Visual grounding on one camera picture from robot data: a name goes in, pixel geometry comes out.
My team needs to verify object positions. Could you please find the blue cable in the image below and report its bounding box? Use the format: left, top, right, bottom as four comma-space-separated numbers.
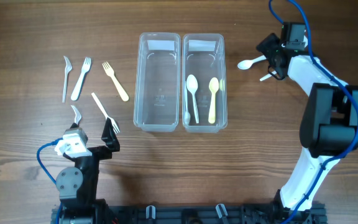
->
268, 0, 358, 224
36, 140, 64, 185

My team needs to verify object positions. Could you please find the white small spoon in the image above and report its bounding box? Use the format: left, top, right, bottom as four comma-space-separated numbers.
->
186, 74, 200, 124

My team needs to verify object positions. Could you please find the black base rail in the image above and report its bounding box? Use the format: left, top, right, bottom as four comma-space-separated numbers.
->
51, 198, 328, 224

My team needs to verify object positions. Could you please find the right blue cable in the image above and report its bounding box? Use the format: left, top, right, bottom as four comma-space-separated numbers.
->
268, 0, 358, 224

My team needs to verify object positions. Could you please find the right clear plastic container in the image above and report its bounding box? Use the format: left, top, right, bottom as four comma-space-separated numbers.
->
181, 34, 228, 133

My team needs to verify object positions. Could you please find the thin clear plastic fork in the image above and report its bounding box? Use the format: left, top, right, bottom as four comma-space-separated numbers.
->
62, 56, 73, 103

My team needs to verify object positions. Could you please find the yellow plastic spoon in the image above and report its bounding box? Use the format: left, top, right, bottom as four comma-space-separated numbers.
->
208, 77, 219, 124

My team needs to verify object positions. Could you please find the clear plastic container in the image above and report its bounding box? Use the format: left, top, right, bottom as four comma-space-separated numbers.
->
134, 32, 181, 132
181, 34, 228, 133

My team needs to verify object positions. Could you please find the beige wooden fork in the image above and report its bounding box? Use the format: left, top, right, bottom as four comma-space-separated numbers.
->
102, 62, 129, 101

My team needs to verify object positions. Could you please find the white thick-handled spoon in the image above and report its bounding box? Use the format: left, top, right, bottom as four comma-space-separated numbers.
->
237, 55, 267, 70

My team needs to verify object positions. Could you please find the left clear plastic container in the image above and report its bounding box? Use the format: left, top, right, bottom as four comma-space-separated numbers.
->
134, 32, 181, 132

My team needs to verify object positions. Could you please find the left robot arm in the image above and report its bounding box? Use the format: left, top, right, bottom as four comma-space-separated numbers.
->
53, 118, 120, 223

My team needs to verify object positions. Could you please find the left blue cable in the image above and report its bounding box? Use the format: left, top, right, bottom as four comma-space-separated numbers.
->
36, 140, 64, 185

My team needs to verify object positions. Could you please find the white slim spoon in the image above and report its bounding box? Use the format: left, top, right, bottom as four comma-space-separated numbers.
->
260, 71, 277, 82

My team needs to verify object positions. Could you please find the white slim plastic fork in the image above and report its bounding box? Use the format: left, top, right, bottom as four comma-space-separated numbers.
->
91, 93, 121, 134

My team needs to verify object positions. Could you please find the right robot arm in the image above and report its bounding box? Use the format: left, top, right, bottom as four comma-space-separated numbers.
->
256, 34, 358, 211

